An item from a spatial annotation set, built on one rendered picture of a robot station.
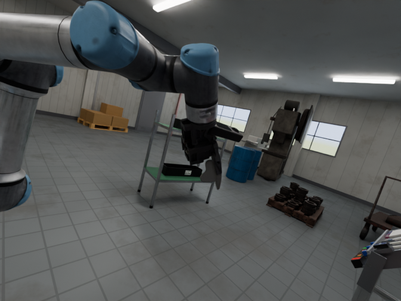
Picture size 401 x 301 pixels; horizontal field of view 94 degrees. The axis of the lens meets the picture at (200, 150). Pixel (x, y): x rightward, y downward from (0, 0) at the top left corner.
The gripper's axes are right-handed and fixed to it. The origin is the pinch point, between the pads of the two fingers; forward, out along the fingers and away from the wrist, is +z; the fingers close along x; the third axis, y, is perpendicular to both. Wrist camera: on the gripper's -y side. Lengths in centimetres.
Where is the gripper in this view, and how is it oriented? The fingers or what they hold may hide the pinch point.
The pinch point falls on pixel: (209, 171)
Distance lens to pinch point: 59.2
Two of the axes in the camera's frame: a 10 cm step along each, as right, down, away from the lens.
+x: 3.7, 6.0, -7.1
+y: -9.3, 2.6, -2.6
